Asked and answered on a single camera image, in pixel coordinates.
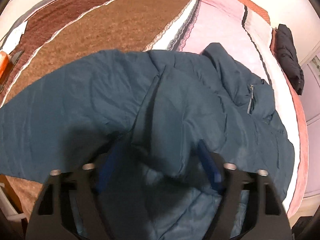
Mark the orange plastic packet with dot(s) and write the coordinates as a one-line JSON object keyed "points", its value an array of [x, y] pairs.
{"points": [[4, 60]]}

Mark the brown striped bed blanket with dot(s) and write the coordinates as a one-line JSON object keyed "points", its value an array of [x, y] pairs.
{"points": [[67, 30]]}

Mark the teal puffer jacket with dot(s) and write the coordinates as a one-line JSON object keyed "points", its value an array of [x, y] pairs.
{"points": [[157, 106]]}

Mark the folded black jacket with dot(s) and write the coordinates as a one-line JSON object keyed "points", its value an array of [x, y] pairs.
{"points": [[287, 58]]}

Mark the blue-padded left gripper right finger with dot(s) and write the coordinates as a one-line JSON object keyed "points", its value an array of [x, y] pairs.
{"points": [[212, 164]]}

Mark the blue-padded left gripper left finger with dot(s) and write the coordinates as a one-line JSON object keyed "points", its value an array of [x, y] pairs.
{"points": [[113, 165]]}

